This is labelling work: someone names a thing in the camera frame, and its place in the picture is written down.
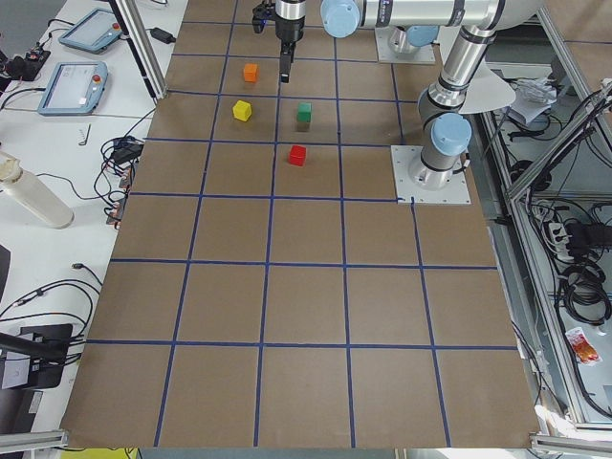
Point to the orange wooden block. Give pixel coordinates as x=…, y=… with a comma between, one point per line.
x=251, y=72

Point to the green wooden block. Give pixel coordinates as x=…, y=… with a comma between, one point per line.
x=304, y=112

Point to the aluminium frame post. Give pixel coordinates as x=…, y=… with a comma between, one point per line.
x=132, y=27

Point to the beige cylindrical bottle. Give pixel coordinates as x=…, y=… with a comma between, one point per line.
x=27, y=190

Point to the yellow wooden block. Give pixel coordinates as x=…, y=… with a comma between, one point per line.
x=242, y=110

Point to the near teach pendant tablet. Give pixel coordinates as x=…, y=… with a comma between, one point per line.
x=74, y=89

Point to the black monitor stand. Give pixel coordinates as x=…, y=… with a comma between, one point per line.
x=35, y=357

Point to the crumpled white paper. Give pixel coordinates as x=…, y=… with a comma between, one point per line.
x=532, y=98

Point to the white power strip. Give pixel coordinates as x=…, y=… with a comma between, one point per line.
x=557, y=240

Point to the black power adapter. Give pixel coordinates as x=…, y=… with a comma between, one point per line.
x=162, y=35

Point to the hex key tool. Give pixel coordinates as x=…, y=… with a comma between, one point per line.
x=84, y=135

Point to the far teach pendant tablet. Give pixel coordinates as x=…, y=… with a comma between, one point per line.
x=93, y=33

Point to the red wooden block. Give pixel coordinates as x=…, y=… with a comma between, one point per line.
x=297, y=155

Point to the red snack packet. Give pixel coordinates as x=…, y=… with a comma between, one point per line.
x=583, y=349

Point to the teach pendant tablet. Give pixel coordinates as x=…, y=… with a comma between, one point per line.
x=74, y=89
x=93, y=33

